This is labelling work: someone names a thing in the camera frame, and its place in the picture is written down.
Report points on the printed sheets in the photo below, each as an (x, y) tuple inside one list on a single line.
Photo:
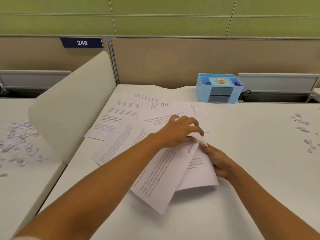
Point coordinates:
[(162, 177)]

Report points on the purple stapler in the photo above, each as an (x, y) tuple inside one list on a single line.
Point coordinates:
[(206, 82), (237, 83)]

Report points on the heap of paper scraps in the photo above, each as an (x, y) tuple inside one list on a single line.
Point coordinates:
[(302, 122), (17, 137)]

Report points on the grey partition post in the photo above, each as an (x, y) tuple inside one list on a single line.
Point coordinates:
[(113, 61)]

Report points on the person's left forearm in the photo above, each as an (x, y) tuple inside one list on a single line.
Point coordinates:
[(82, 192)]

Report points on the person's left hand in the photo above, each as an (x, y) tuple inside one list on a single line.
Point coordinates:
[(177, 132)]

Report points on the white side divider panel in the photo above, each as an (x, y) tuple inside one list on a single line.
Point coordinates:
[(70, 104)]

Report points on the beige partition panel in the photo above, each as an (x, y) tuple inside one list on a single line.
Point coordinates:
[(27, 54), (175, 62)]

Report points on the blue number sign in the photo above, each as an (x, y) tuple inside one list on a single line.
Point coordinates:
[(68, 42)]

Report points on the white desk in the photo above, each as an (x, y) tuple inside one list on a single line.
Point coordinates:
[(250, 147), (20, 202)]

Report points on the person's right hand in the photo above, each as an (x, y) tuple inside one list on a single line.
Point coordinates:
[(220, 162)]

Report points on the blue desk organizer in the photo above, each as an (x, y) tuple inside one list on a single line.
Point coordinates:
[(200, 94)]

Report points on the person's right forearm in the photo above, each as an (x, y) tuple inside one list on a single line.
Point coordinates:
[(272, 209)]

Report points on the clear tape roll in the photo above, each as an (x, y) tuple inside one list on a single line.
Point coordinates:
[(218, 80)]

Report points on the pile of printed papers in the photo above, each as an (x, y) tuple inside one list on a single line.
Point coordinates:
[(117, 117)]

